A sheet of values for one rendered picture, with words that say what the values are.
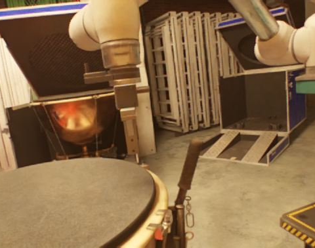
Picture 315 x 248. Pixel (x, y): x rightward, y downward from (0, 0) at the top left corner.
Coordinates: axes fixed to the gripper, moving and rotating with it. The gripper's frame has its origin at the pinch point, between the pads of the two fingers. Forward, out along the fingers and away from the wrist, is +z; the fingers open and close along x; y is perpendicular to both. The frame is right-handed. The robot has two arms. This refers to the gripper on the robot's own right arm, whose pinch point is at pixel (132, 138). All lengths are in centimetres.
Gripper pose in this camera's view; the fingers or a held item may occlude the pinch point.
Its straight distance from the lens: 65.3
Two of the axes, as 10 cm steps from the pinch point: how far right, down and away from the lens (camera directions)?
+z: 1.2, 9.8, 1.8
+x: -0.9, -1.7, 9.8
